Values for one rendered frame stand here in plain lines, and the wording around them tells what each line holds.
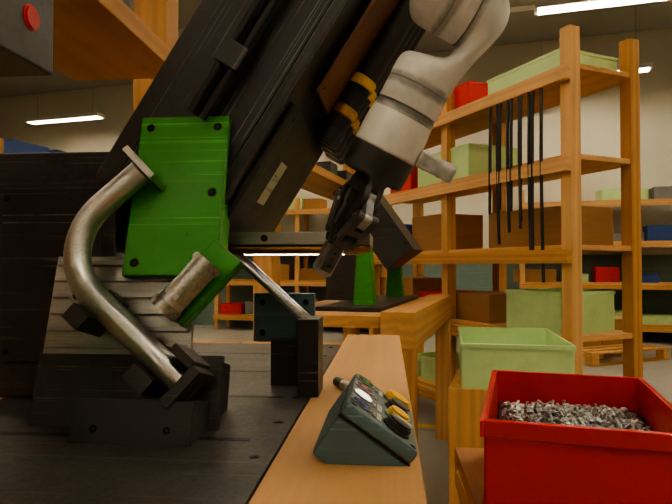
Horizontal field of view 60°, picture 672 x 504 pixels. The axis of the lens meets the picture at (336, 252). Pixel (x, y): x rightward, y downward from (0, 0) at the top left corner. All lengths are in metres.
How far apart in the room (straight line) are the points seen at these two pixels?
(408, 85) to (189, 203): 0.30
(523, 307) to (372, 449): 2.90
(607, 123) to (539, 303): 6.80
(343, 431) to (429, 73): 0.37
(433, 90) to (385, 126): 0.06
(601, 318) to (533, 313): 0.36
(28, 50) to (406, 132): 0.52
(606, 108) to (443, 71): 9.35
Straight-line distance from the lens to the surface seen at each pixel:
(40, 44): 0.93
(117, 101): 12.46
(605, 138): 9.87
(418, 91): 0.64
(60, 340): 0.78
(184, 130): 0.78
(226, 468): 0.57
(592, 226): 3.42
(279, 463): 0.57
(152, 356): 0.66
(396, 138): 0.63
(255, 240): 0.82
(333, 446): 0.56
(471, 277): 9.59
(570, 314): 3.15
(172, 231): 0.73
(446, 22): 0.66
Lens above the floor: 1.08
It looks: 1 degrees up
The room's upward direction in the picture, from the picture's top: straight up
